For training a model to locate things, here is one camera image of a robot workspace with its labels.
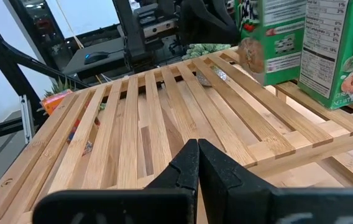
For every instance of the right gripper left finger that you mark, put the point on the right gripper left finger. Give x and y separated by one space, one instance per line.
151 205

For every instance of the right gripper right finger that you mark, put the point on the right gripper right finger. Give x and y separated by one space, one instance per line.
257 205

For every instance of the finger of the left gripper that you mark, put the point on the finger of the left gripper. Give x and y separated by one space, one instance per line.
139 56

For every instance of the red Froot Loops cereal box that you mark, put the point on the red Froot Loops cereal box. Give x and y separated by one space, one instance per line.
76 124

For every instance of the green Apple Jacks cereal box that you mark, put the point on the green Apple Jacks cereal box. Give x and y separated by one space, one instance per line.
279 46
338 62

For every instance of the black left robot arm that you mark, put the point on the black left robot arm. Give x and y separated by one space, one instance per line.
207 21

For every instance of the wooden slatted shelf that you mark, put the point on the wooden slatted shelf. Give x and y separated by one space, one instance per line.
126 124

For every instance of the orange Mini-Wheats cereal box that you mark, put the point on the orange Mini-Wheats cereal box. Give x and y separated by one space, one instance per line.
55 101

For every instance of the black computer mouse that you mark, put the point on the black computer mouse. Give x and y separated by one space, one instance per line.
95 57

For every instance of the green succulent in white pot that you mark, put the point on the green succulent in white pot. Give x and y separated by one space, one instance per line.
204 49

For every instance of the grey desk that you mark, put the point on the grey desk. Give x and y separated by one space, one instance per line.
80 67

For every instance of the spiky green succulent plant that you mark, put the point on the spiky green succulent plant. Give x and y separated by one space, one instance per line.
59 87

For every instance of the silver aluminium bracket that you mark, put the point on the silver aluminium bracket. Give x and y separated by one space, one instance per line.
27 118

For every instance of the black aluminium rig frame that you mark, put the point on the black aluminium rig frame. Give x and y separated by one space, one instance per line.
5 59

